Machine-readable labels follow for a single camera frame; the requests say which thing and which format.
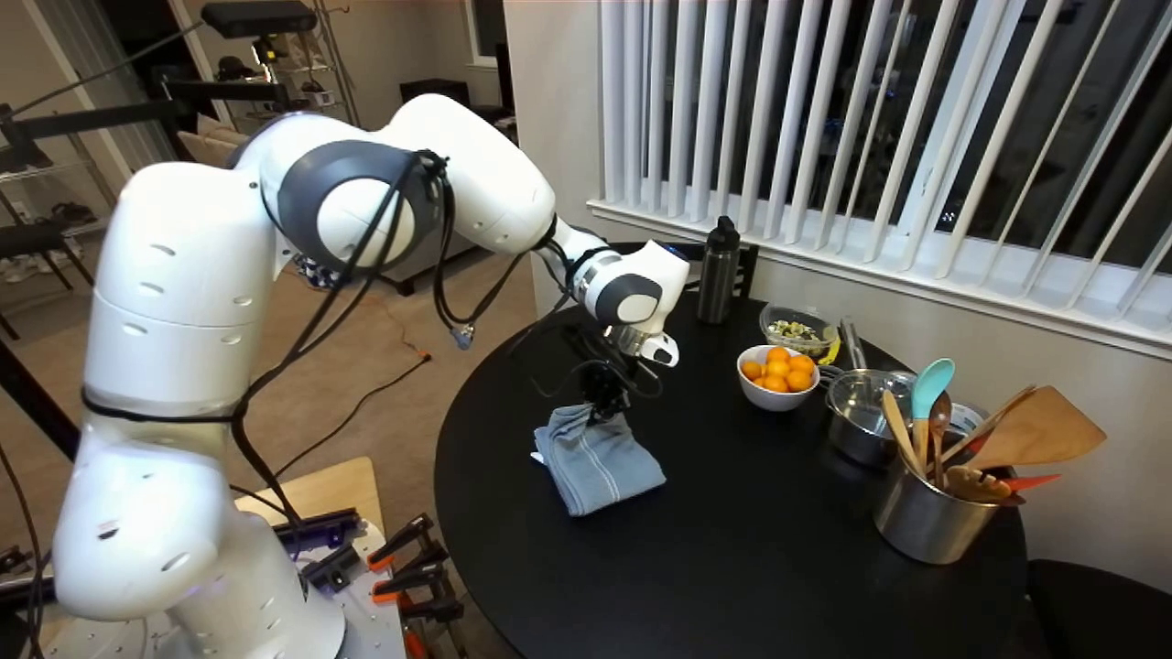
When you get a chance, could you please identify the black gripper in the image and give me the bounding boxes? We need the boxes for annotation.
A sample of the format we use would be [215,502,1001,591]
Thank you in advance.
[565,325,664,423]

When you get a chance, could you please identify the grey-blue towel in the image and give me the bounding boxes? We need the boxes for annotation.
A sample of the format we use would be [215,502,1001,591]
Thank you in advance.
[534,402,665,516]

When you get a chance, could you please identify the light wooden robot base board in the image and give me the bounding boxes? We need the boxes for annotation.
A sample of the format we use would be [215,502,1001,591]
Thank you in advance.
[230,452,409,659]

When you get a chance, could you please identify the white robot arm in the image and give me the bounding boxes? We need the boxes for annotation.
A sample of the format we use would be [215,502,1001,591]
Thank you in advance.
[52,95,688,659]

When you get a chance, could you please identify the white bowl of oranges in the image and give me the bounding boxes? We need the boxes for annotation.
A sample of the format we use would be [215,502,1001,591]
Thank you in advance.
[735,342,821,414]

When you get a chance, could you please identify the bowl with banana and food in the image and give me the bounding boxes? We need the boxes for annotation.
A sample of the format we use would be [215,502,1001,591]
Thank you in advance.
[758,308,842,367]

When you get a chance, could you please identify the teal silicone spatula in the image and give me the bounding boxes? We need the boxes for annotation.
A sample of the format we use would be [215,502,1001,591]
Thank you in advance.
[913,359,954,462]

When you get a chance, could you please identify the steel utensil holder cup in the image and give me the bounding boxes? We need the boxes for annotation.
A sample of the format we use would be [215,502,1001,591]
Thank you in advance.
[875,468,995,567]

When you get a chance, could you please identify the red-orange spatula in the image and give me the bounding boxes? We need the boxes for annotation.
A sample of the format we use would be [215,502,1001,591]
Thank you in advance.
[981,477,1059,499]

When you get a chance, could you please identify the wooden spatula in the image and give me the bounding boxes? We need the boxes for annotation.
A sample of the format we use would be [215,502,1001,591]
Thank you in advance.
[946,383,1106,473]

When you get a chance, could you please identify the white vertical window blinds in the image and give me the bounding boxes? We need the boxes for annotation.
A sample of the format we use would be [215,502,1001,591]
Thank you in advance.
[599,0,1172,325]

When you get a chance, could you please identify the black chair far side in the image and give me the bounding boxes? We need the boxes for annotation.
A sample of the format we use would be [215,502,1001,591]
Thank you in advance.
[1029,558,1172,659]

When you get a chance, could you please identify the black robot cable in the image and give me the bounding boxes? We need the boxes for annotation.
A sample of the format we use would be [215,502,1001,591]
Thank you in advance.
[223,146,527,527]

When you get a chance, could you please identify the orange-handled black clamp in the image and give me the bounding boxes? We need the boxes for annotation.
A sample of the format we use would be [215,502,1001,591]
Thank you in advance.
[370,558,454,611]
[367,512,433,572]

